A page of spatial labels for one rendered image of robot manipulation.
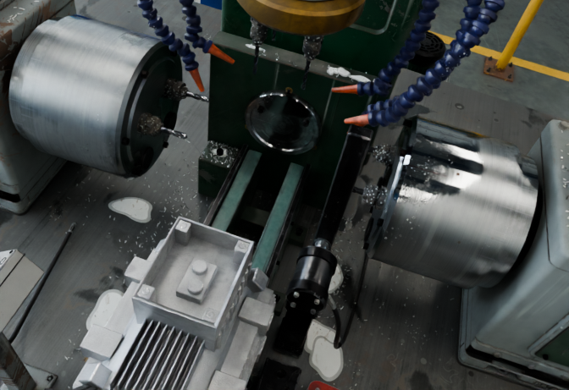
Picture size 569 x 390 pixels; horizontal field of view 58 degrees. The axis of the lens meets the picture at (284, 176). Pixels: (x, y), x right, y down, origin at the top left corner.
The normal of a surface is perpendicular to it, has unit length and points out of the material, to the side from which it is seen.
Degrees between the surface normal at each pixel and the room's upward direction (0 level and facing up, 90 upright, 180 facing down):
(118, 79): 28
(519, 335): 90
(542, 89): 0
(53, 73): 39
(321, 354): 0
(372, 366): 0
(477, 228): 54
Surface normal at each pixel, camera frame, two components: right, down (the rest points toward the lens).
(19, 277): 0.82, -0.18
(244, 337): 0.14, -0.65
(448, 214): -0.13, 0.13
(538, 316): -0.28, 0.69
